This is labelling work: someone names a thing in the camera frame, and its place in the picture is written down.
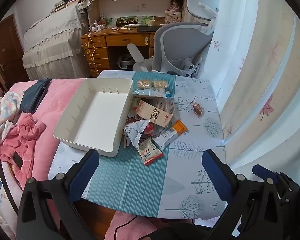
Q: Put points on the wooden door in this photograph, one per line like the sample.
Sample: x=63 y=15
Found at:
x=7 y=50

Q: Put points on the small red snack packet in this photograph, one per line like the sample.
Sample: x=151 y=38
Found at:
x=150 y=130

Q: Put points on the wooden bookshelf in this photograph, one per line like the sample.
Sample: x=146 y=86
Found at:
x=140 y=2

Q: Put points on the pink blanket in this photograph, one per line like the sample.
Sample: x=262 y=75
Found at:
x=52 y=100

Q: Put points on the small cardboard box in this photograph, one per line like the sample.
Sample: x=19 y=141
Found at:
x=173 y=18

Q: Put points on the wooden desk with drawers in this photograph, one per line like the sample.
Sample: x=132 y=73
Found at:
x=122 y=40

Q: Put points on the teal striped table runner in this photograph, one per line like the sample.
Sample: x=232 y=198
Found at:
x=130 y=180

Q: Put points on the leaf print curtain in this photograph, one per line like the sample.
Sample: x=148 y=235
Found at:
x=252 y=80

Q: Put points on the dark printed snack packet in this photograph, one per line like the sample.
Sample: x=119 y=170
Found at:
x=132 y=106

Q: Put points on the dark blue cloth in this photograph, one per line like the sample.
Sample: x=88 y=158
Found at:
x=33 y=95

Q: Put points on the crumpled pink garment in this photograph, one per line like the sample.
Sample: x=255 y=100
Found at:
x=22 y=130

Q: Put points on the trash bin with bag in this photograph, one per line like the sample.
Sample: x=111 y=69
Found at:
x=126 y=61

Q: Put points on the grey office chair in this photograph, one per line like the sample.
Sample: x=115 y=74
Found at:
x=180 y=45

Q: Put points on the floral cloth bag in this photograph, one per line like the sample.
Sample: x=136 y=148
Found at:
x=85 y=5

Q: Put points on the round biscuit packet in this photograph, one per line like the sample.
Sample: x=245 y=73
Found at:
x=160 y=83
x=143 y=83

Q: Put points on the orange and white snack packet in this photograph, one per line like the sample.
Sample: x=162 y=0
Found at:
x=168 y=136

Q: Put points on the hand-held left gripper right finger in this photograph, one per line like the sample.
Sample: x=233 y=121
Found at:
x=215 y=172

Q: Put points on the light blue snack packet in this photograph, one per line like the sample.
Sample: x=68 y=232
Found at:
x=150 y=93

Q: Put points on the floral white blanket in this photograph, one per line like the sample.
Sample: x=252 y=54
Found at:
x=5 y=105

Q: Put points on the doll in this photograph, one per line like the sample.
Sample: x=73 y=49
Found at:
x=174 y=5

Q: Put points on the beige snack packet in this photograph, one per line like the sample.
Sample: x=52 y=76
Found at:
x=155 y=115

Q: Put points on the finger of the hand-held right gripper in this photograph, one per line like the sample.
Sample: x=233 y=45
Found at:
x=261 y=171

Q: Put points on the stack of books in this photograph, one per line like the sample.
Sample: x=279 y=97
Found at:
x=62 y=6

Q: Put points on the white plastic tray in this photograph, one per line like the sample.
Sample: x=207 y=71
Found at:
x=97 y=120

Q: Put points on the red and white snack packet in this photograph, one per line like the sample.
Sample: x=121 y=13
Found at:
x=148 y=152

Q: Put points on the black desk pad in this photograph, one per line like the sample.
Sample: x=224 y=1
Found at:
x=150 y=28

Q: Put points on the brown candy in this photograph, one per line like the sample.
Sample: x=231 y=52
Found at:
x=198 y=109

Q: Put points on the piano with lace cover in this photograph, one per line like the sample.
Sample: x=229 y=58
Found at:
x=52 y=42

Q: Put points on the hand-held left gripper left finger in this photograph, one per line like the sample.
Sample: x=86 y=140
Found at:
x=83 y=172

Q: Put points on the white power strip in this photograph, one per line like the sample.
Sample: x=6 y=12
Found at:
x=97 y=27

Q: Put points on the dark printed box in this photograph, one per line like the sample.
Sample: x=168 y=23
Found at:
x=127 y=21

